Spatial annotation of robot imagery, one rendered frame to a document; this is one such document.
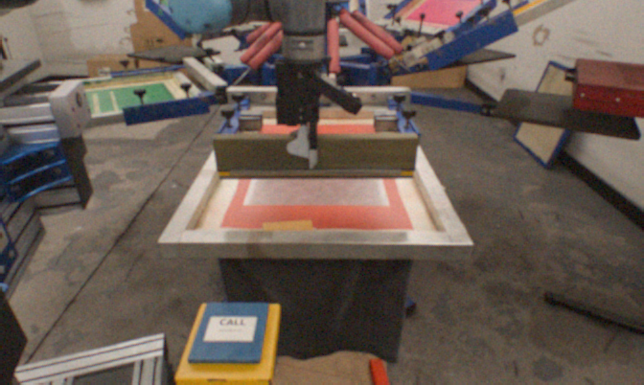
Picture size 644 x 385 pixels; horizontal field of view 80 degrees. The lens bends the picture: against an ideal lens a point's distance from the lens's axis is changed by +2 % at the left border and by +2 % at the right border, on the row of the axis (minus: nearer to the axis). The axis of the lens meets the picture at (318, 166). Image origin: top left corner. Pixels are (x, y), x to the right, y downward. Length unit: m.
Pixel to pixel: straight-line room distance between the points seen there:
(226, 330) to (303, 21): 0.49
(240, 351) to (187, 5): 0.48
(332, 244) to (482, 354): 1.29
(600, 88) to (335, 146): 1.02
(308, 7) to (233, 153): 0.31
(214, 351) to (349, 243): 0.29
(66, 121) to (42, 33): 5.59
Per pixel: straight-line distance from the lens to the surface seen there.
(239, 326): 0.62
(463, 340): 1.93
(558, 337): 2.12
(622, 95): 1.56
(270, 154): 0.76
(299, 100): 0.69
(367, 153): 0.76
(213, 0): 0.56
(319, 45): 0.68
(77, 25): 6.23
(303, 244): 0.72
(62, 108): 0.94
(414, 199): 0.93
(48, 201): 1.04
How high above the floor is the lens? 1.44
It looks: 27 degrees down
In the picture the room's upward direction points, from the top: straight up
